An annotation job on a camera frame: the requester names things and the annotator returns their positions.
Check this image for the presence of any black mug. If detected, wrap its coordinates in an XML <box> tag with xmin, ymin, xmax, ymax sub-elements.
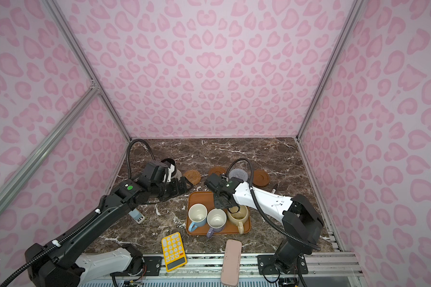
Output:
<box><xmin>161</xmin><ymin>158</ymin><xmax>182</xmax><ymax>182</ymax></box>

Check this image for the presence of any purple mug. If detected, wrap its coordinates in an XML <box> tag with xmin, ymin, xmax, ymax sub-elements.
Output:
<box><xmin>207</xmin><ymin>209</ymin><xmax>227</xmax><ymax>238</ymax></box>

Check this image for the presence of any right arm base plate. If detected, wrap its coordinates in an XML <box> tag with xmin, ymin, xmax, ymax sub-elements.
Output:
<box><xmin>257</xmin><ymin>254</ymin><xmax>308</xmax><ymax>275</ymax></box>

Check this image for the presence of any yellow calculator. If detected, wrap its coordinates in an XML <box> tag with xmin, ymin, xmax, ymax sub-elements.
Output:
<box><xmin>161</xmin><ymin>232</ymin><xmax>187</xmax><ymax>272</ymax></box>

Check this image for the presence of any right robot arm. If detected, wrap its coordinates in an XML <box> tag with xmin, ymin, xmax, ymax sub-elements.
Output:
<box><xmin>204</xmin><ymin>173</ymin><xmax>324</xmax><ymax>273</ymax></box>

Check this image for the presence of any tan rattan coaster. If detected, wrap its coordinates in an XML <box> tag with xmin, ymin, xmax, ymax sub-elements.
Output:
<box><xmin>184</xmin><ymin>169</ymin><xmax>202</xmax><ymax>185</ymax></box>

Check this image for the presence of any pink rectangular case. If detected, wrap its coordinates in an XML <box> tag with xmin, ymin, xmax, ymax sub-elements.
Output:
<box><xmin>220</xmin><ymin>239</ymin><xmax>242</xmax><ymax>287</ymax></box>

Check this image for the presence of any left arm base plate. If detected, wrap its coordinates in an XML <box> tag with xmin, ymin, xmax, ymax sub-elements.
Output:
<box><xmin>111</xmin><ymin>256</ymin><xmax>163</xmax><ymax>277</ymax></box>

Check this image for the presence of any orange plastic tray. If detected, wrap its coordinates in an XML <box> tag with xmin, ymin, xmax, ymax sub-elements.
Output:
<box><xmin>186</xmin><ymin>191</ymin><xmax>251</xmax><ymax>236</ymax></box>

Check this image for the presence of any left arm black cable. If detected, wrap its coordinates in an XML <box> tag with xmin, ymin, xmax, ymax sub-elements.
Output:
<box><xmin>0</xmin><ymin>139</ymin><xmax>157</xmax><ymax>287</ymax></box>

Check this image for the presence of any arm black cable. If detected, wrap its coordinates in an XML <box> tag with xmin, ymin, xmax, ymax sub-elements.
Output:
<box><xmin>225</xmin><ymin>157</ymin><xmax>322</xmax><ymax>252</ymax></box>
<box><xmin>0</xmin><ymin>139</ymin><xmax>157</xmax><ymax>287</ymax></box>

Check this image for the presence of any beige glazed mug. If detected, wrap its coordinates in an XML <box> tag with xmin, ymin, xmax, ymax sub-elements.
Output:
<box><xmin>227</xmin><ymin>205</ymin><xmax>249</xmax><ymax>234</ymax></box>

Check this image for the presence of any brown wooden saucer coaster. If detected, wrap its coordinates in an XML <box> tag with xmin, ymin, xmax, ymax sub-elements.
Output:
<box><xmin>253</xmin><ymin>169</ymin><xmax>270</xmax><ymax>187</ymax></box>

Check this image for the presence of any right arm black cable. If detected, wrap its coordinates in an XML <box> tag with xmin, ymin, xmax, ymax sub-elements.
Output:
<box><xmin>225</xmin><ymin>157</ymin><xmax>322</xmax><ymax>252</ymax></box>

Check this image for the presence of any grey remote device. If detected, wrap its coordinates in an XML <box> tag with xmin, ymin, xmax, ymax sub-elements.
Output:
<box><xmin>129</xmin><ymin>209</ymin><xmax>145</xmax><ymax>224</ymax></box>

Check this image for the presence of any dark wooden saucer coaster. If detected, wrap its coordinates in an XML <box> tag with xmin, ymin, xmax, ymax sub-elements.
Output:
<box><xmin>208</xmin><ymin>166</ymin><xmax>226</xmax><ymax>176</ymax></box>

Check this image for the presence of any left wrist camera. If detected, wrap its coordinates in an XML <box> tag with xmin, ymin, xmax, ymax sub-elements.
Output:
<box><xmin>142</xmin><ymin>160</ymin><xmax>168</xmax><ymax>184</ymax></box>

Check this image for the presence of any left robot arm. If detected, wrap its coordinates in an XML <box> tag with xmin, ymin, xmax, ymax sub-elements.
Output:
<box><xmin>25</xmin><ymin>177</ymin><xmax>194</xmax><ymax>287</ymax></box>

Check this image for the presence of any light blue woven coaster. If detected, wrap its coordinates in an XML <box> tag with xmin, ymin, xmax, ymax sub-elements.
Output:
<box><xmin>228</xmin><ymin>169</ymin><xmax>249</xmax><ymax>182</ymax></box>

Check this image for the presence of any blue handled white mug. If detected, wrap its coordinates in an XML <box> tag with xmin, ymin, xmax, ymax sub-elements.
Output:
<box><xmin>187</xmin><ymin>203</ymin><xmax>208</xmax><ymax>232</ymax></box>

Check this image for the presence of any aluminium front rail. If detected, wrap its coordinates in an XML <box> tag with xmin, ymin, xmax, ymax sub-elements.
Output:
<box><xmin>53</xmin><ymin>252</ymin><xmax>363</xmax><ymax>287</ymax></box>

